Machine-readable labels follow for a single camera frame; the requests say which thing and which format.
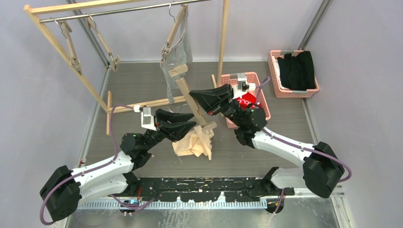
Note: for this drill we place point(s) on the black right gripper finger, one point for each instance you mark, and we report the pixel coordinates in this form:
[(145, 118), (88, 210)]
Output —
[(210, 104), (225, 90)]

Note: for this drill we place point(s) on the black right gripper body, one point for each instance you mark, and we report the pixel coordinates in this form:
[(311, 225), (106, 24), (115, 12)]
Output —
[(232, 111)]

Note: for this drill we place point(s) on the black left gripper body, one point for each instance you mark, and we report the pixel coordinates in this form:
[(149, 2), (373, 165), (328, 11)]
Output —
[(153, 137)]

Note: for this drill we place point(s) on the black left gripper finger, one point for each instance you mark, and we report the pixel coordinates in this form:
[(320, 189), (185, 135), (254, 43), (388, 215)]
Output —
[(176, 131), (169, 117)]

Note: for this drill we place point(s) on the red underwear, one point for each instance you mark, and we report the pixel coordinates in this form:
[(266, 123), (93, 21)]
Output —
[(248, 100)]

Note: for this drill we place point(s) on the beige underwear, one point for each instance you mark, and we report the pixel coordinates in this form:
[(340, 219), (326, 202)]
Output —
[(196, 142)]

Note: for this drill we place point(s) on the wooden hanger of beige underwear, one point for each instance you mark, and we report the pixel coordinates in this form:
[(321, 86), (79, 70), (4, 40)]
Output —
[(183, 87)]

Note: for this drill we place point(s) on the wooden hanger of red underwear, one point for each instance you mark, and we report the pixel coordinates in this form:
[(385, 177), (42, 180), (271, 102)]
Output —
[(114, 61)]

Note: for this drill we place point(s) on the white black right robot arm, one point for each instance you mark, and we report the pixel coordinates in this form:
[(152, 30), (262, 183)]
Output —
[(317, 167)]

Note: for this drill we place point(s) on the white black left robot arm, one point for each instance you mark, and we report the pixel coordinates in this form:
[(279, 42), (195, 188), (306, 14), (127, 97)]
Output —
[(68, 189)]

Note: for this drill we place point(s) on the grey striped underwear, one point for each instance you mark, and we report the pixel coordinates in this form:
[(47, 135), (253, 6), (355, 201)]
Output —
[(179, 55)]

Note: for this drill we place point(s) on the wooden hanger of striped underwear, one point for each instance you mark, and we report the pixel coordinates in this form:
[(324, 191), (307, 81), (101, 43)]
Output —
[(175, 35)]

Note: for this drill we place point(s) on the empty wooden clip hanger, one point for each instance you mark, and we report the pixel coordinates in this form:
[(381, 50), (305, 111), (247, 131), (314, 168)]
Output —
[(66, 30)]

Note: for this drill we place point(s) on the near pink basket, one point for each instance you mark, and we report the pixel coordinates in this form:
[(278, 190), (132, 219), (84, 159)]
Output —
[(252, 78)]

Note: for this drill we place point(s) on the pink basket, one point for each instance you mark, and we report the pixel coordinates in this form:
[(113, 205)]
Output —
[(252, 78), (280, 91)]

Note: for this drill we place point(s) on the far pink basket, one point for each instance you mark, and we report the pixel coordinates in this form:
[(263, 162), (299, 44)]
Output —
[(280, 91)]

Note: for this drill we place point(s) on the wooden clothes rack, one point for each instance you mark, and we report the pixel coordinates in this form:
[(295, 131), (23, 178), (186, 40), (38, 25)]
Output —
[(33, 14)]

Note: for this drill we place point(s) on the black clothes in basket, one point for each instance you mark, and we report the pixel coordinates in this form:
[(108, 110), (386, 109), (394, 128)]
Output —
[(297, 72)]

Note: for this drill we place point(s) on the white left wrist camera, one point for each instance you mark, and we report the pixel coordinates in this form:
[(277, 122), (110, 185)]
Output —
[(147, 118)]

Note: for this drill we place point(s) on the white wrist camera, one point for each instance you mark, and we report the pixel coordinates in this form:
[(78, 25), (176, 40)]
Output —
[(240, 85), (147, 118)]

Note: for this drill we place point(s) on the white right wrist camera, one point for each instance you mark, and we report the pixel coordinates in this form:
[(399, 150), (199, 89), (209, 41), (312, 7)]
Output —
[(240, 85)]

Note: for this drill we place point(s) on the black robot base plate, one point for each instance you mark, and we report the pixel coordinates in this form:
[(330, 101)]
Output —
[(234, 189)]

